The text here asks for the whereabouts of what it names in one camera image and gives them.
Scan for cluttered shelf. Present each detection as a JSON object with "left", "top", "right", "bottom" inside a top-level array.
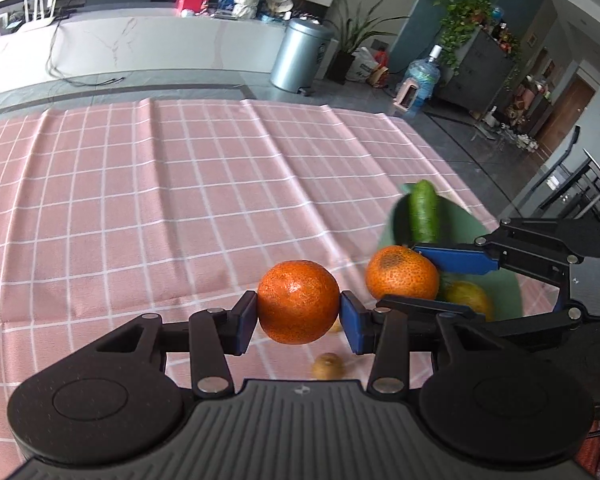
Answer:
[{"left": 500, "top": 75, "right": 553, "bottom": 151}]

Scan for orange bag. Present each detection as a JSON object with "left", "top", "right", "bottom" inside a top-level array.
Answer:
[{"left": 370, "top": 50, "right": 391, "bottom": 86}]

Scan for group of bottles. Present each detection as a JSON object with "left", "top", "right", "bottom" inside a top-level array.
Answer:
[{"left": 490, "top": 7, "right": 523, "bottom": 51}]

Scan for trailing pothos plant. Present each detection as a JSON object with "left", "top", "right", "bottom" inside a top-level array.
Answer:
[{"left": 420, "top": 0, "right": 496, "bottom": 68}]

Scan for orange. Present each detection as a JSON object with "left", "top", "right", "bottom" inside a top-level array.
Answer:
[
  {"left": 256, "top": 260, "right": 341, "bottom": 346},
  {"left": 365, "top": 245, "right": 441, "bottom": 302}
]

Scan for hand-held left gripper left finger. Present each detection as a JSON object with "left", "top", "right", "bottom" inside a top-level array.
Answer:
[{"left": 87, "top": 290, "right": 259, "bottom": 396}]

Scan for pink checked tablecloth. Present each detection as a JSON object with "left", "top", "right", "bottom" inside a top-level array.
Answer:
[{"left": 0, "top": 97, "right": 576, "bottom": 480}]

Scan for wooden door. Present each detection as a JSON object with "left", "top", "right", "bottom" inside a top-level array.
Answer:
[{"left": 535, "top": 77, "right": 596, "bottom": 158}]

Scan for green cucumber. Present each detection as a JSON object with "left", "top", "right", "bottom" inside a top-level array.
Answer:
[{"left": 409, "top": 180, "right": 441, "bottom": 246}]

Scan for blue water jug with pump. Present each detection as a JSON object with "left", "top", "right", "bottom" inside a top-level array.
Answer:
[{"left": 405, "top": 44, "right": 442, "bottom": 113}]

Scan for black dining chairs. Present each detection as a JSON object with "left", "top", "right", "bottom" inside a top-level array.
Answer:
[{"left": 535, "top": 125, "right": 600, "bottom": 231}]

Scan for black power cable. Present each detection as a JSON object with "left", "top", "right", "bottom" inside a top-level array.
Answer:
[{"left": 45, "top": 20, "right": 126, "bottom": 86}]

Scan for grey metal trash bin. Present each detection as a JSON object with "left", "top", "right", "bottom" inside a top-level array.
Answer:
[{"left": 270, "top": 17, "right": 335, "bottom": 95}]

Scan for white router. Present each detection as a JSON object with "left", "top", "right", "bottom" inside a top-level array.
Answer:
[{"left": 17, "top": 0, "right": 61, "bottom": 33}]

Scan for white marble TV cabinet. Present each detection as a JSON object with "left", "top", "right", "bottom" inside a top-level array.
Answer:
[{"left": 0, "top": 0, "right": 301, "bottom": 101}]

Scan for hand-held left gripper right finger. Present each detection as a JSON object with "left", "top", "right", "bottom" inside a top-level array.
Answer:
[{"left": 340, "top": 291, "right": 501, "bottom": 395}]

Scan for small pink appliance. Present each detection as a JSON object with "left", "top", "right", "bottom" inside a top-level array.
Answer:
[{"left": 394, "top": 77, "right": 420, "bottom": 112}]

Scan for small brown kiwi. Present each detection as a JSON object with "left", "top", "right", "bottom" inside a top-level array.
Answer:
[{"left": 311, "top": 352, "right": 346, "bottom": 381}]

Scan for green plate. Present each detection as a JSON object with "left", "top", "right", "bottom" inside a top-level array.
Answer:
[{"left": 385, "top": 182, "right": 526, "bottom": 321}]

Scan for white plastic bag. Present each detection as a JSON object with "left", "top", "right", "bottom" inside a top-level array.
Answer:
[{"left": 345, "top": 46, "right": 381, "bottom": 82}]

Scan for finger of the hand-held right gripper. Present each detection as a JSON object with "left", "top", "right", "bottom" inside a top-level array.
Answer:
[
  {"left": 377, "top": 297, "right": 556, "bottom": 338},
  {"left": 414, "top": 217, "right": 578, "bottom": 291}
]

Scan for dark grey cabinet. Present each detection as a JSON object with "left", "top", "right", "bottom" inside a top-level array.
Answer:
[{"left": 437, "top": 27, "right": 516, "bottom": 113}]

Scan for yellow-green pear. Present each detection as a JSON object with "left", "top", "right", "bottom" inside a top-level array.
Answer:
[{"left": 437, "top": 280, "right": 496, "bottom": 323}]

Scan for long-leaved potted plant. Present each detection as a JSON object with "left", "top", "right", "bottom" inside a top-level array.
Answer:
[{"left": 325, "top": 0, "right": 411, "bottom": 86}]

